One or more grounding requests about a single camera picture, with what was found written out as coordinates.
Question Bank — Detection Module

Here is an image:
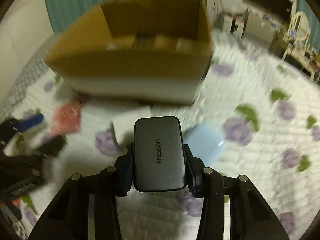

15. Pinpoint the black remote control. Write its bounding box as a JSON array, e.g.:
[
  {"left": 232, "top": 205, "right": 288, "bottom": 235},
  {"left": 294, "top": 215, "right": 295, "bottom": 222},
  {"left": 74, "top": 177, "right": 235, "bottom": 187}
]
[{"left": 132, "top": 35, "right": 156, "bottom": 50}]

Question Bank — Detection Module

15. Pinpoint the white dressing table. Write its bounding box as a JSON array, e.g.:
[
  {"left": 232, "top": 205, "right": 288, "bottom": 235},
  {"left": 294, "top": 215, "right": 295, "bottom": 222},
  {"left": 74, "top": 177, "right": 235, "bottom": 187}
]
[{"left": 268, "top": 33, "right": 319, "bottom": 83}]

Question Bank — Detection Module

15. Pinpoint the oval white vanity mirror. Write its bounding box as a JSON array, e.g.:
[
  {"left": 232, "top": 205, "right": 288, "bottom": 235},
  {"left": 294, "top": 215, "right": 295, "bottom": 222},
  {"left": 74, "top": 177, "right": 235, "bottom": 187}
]
[{"left": 288, "top": 11, "right": 311, "bottom": 41}]

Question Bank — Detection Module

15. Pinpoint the white suitcase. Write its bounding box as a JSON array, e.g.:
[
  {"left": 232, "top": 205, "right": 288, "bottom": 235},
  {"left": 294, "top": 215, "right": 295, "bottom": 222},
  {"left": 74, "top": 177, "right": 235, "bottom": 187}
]
[{"left": 221, "top": 14, "right": 245, "bottom": 39}]

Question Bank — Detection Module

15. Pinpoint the light blue case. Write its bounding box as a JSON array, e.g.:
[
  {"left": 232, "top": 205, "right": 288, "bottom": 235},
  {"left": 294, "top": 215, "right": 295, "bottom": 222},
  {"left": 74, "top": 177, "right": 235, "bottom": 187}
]
[{"left": 183, "top": 124, "right": 226, "bottom": 166}]

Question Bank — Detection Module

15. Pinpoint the grey UGREEN power adapter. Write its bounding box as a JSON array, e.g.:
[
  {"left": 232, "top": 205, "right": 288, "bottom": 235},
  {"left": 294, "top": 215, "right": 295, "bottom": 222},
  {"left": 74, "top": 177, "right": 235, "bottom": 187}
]
[{"left": 133, "top": 116, "right": 187, "bottom": 192}]

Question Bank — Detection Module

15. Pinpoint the brown cardboard box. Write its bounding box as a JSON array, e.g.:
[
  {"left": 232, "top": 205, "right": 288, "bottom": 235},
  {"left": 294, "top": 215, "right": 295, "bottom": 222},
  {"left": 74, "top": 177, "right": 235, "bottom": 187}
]
[{"left": 46, "top": 0, "right": 213, "bottom": 81}]

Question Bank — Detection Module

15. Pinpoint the red patterned small box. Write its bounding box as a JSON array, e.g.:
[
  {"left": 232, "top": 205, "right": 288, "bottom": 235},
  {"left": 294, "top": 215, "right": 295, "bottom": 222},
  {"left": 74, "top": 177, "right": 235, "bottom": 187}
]
[{"left": 50, "top": 101, "right": 81, "bottom": 136}]

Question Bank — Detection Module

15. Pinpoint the white small box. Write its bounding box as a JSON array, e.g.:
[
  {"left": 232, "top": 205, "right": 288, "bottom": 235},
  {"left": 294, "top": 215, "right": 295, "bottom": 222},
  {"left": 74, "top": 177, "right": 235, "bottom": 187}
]
[{"left": 112, "top": 106, "right": 152, "bottom": 145}]

